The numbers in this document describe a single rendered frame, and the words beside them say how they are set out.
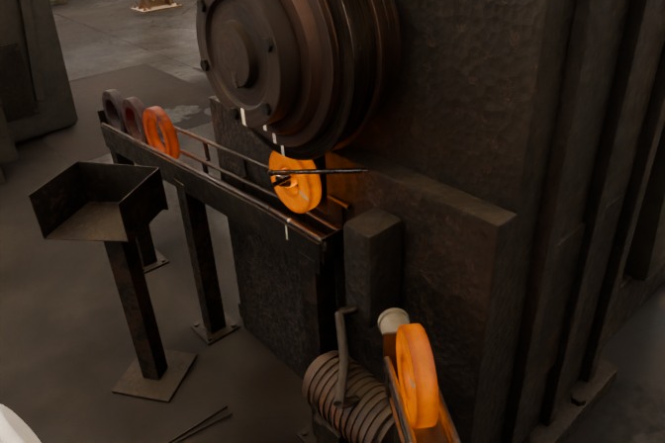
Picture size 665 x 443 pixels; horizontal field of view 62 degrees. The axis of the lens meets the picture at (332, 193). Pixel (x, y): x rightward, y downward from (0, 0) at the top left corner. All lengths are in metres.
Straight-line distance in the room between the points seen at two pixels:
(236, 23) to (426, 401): 0.71
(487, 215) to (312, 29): 0.44
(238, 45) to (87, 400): 1.32
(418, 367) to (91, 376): 1.42
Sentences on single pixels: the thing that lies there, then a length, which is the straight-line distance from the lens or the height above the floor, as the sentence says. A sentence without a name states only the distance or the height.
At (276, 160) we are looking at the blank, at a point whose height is 0.85.
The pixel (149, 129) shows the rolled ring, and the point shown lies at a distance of 1.92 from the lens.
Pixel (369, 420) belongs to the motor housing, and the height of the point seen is 0.52.
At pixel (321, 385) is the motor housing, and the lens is 1.17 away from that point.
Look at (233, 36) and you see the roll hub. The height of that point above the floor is 1.15.
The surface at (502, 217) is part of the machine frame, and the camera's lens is 1.00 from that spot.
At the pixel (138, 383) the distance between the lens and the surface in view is 1.98.
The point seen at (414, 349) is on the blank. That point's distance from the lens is 0.86.
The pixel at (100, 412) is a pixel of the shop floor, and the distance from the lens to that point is 1.96.
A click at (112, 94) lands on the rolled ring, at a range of 2.15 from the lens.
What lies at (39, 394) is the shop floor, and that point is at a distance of 2.10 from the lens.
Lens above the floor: 1.39
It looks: 29 degrees down
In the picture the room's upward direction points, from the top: 3 degrees counter-clockwise
